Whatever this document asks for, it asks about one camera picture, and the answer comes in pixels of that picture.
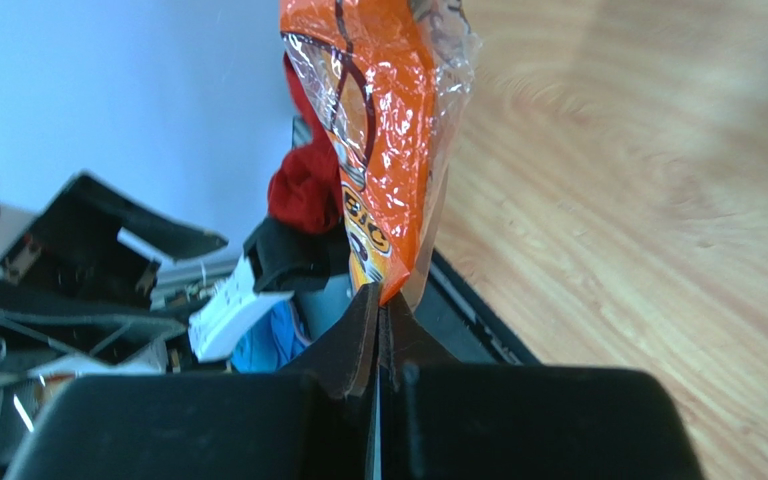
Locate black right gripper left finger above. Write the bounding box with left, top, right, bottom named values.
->
left=284, top=283, right=380, bottom=479

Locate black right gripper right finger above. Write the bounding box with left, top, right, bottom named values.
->
left=378, top=293, right=456, bottom=479

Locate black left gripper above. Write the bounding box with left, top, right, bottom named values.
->
left=0, top=172, right=228, bottom=363

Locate orange Bic razor bag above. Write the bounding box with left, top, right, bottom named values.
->
left=280, top=1, right=481, bottom=307

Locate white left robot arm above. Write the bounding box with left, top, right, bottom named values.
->
left=0, top=172, right=347, bottom=365

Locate red cloth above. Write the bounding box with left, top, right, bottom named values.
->
left=267, top=56, right=343, bottom=235

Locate aluminium frame rail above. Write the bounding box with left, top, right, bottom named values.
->
left=0, top=256, right=246, bottom=467

